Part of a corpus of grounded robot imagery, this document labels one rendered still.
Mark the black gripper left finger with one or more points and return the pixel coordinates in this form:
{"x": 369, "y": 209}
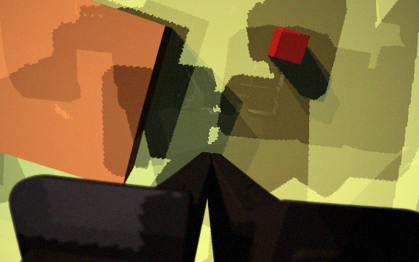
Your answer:
{"x": 113, "y": 220}

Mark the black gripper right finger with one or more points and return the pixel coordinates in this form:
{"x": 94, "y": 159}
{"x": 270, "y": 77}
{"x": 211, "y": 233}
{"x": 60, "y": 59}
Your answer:
{"x": 249, "y": 224}

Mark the red square block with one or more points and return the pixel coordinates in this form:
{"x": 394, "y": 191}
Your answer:
{"x": 288, "y": 45}

